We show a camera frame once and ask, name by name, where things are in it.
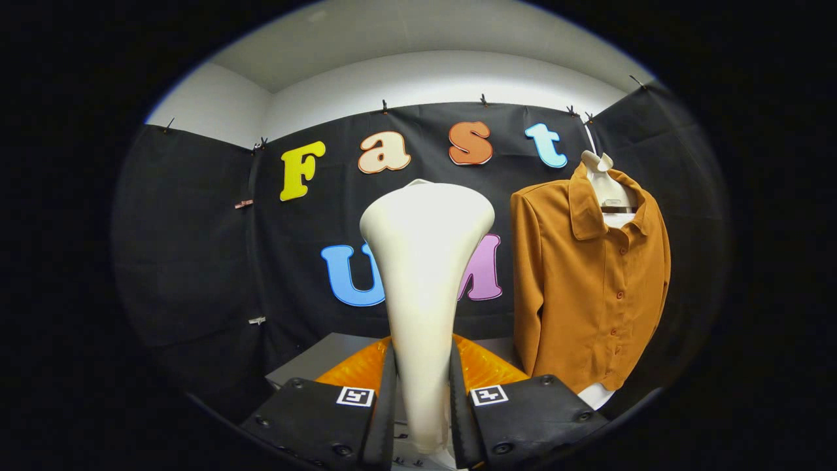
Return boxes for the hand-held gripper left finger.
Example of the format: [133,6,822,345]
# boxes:
[241,335,398,471]

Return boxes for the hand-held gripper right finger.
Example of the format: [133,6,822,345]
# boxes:
[449,335,609,470]

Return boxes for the white garment steamer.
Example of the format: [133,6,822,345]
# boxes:
[359,179,496,455]

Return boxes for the orange button shirt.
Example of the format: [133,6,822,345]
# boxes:
[510,162,672,394]

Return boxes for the grey drawer cabinet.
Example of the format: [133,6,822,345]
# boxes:
[265,332,524,471]

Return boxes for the white hanger form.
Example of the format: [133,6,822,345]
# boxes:
[579,121,639,410]

